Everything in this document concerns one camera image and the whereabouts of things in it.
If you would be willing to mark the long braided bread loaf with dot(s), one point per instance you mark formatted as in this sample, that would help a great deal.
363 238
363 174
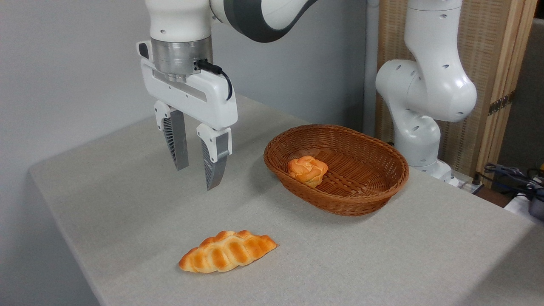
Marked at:
227 251

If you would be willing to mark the white power strip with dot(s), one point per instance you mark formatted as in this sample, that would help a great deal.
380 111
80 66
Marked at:
467 185

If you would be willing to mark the dark metal screen hinge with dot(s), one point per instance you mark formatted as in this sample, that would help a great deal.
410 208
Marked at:
500 103

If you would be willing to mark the grey box device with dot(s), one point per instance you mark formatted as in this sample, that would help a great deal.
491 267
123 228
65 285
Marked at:
537 208

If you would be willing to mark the round knotted bread roll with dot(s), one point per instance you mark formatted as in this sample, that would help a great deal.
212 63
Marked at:
307 170

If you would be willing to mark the brown oval wicker basket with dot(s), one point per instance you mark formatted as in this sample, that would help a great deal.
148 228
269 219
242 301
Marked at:
361 199

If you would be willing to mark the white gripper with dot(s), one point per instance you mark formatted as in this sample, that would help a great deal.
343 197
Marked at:
187 95

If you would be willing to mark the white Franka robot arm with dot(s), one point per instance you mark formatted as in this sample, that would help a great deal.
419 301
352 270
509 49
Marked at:
429 85

